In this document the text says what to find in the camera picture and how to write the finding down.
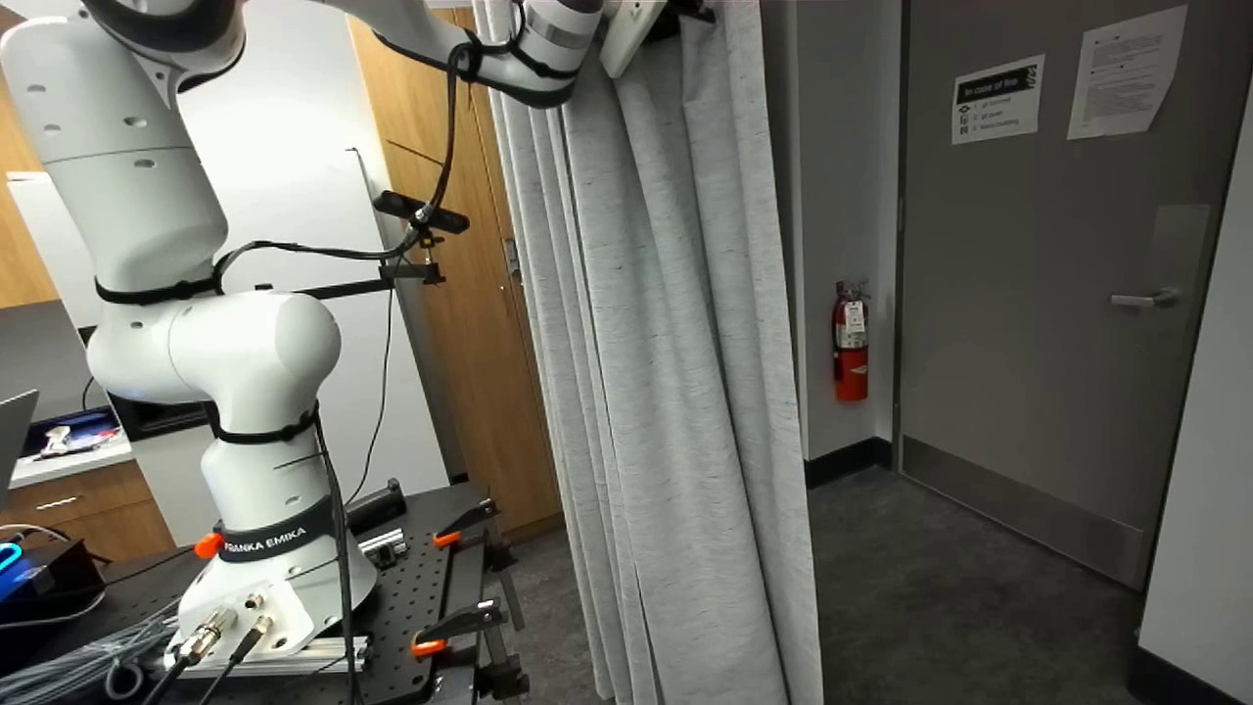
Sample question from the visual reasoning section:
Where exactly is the grey pleated curtain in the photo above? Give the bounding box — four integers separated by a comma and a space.
469, 0, 831, 705

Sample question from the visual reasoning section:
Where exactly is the white sign with black header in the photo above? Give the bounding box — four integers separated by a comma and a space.
948, 52, 1050, 149

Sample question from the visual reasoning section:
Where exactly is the red fire extinguisher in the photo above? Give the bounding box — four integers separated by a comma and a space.
831, 277, 873, 409

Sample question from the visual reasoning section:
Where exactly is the tall wooden door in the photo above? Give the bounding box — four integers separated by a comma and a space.
344, 9, 562, 539

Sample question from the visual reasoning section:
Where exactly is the white paper notice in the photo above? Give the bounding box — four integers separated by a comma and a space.
1066, 5, 1192, 145

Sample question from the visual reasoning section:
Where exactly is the grey door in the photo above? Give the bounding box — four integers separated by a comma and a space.
897, 0, 1241, 594

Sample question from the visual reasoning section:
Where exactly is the black baseboard strip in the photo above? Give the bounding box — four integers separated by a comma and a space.
802, 435, 901, 490
1128, 640, 1253, 705

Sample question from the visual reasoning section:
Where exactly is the orange black bar clamp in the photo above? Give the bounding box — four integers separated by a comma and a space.
408, 594, 507, 667
428, 501, 501, 558

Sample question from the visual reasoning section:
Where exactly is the black perforated breadboard table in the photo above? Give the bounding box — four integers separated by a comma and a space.
0, 478, 532, 705

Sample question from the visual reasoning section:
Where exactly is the blue box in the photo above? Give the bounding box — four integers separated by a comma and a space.
23, 405, 134, 464

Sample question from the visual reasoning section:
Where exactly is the wooden drawer cabinet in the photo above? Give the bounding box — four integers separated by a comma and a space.
0, 464, 181, 567

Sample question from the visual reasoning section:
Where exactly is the grey laptop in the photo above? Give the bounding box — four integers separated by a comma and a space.
0, 389, 41, 498

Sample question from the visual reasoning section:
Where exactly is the black case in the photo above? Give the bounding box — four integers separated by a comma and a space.
0, 535, 109, 640

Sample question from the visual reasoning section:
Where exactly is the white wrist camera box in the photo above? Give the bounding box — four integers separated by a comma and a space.
599, 0, 672, 84

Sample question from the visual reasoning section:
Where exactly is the black cable hanging off arm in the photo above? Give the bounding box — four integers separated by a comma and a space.
206, 35, 478, 705

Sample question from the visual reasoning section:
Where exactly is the black camera on mount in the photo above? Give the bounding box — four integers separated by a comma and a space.
369, 187, 475, 242

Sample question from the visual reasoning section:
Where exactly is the silver door handle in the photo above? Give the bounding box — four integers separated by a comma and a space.
1106, 282, 1187, 315

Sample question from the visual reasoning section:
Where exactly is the wooden wall cabinet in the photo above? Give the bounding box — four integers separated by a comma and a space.
0, 75, 62, 315

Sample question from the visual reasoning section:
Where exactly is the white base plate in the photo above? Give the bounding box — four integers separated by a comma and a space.
172, 623, 375, 682

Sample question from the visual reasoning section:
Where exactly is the grey cable bundle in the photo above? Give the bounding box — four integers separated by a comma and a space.
0, 611, 189, 705

